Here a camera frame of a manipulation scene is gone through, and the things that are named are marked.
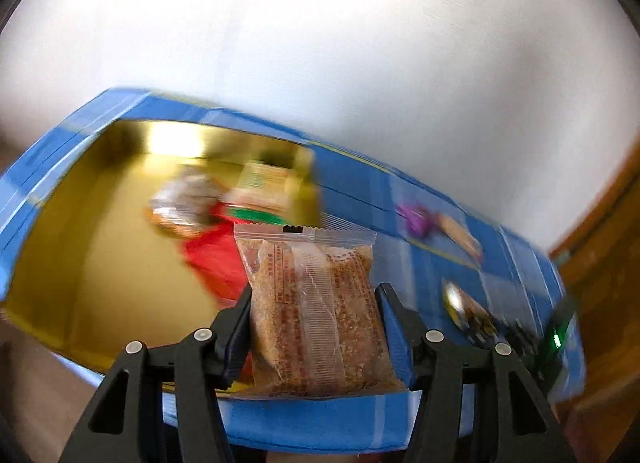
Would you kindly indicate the clear packet with orange edge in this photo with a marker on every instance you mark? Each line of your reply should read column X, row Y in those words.
column 185, row 203

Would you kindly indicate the purple candy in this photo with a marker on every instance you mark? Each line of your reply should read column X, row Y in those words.
column 416, row 220

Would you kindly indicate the large red snack packet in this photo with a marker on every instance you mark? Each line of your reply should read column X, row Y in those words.
column 215, row 258

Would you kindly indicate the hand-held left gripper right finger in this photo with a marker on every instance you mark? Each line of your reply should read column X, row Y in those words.
column 396, row 335

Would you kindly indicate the wooden door frame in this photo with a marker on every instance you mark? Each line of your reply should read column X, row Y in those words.
column 605, row 263

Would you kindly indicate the clear packet of brown snack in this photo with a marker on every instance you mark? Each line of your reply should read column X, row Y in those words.
column 320, row 318

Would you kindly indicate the yellow green cracker packet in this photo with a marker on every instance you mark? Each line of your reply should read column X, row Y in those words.
column 260, row 188

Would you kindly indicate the gold metal tin box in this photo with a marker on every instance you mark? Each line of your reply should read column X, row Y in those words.
column 90, row 268

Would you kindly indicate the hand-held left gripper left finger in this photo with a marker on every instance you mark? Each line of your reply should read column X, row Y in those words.
column 237, row 340

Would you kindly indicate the blue checked tablecloth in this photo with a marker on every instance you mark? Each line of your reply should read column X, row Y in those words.
column 510, row 268

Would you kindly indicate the dark yellow snack packet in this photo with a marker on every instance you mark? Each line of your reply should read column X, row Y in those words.
column 470, row 315

